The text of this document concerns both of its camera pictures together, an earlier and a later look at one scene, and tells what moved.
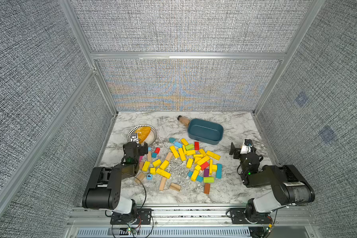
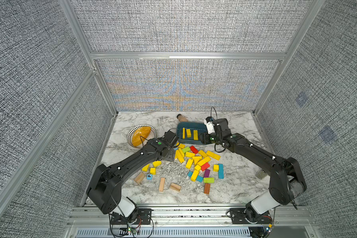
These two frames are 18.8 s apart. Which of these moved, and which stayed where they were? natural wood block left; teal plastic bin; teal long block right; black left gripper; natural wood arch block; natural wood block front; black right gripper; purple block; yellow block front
Moved: teal plastic bin; black right gripper; black left gripper
Stayed: teal long block right; purple block; natural wood arch block; natural wood block left; yellow block front; natural wood block front
